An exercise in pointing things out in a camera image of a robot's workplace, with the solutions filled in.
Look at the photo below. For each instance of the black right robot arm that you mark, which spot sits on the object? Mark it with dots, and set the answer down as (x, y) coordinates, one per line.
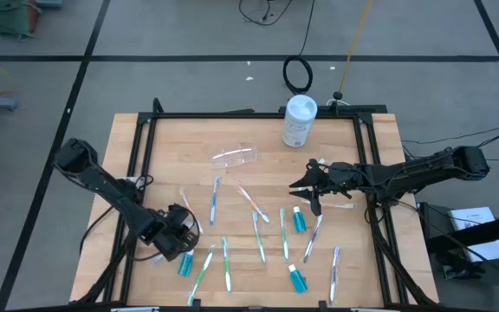
(423, 171)

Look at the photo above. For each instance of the clear acrylic organizer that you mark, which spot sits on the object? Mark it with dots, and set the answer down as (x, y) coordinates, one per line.
(232, 158)

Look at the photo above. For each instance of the green toothbrush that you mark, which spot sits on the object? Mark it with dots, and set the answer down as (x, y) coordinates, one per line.
(258, 236)
(201, 275)
(226, 264)
(284, 234)

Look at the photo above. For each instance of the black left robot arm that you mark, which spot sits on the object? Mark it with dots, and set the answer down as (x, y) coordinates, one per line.
(102, 182)

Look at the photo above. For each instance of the white booklet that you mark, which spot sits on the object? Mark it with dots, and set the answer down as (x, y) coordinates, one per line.
(470, 219)

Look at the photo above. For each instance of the blue toothbrush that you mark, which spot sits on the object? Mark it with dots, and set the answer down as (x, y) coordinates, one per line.
(215, 199)

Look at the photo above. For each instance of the black side stand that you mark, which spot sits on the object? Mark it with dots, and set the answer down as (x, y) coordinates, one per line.
(438, 234)

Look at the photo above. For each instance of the white wipes canister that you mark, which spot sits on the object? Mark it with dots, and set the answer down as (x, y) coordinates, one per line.
(299, 121)

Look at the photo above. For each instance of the small black tripod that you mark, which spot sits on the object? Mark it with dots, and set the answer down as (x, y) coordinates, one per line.
(338, 95)

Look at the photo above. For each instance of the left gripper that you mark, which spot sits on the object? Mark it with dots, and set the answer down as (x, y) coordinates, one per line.
(171, 236)

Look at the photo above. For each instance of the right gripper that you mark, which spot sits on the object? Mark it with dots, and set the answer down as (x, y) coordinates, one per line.
(340, 175)

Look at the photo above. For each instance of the blue mouthwash bottle white cap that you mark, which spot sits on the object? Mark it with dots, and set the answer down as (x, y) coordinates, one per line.
(185, 265)
(298, 281)
(299, 221)

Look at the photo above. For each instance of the orange toothbrush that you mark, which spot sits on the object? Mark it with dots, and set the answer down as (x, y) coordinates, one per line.
(253, 203)
(184, 198)
(336, 205)

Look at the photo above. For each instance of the green bag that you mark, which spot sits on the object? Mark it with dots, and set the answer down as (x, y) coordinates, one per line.
(9, 17)

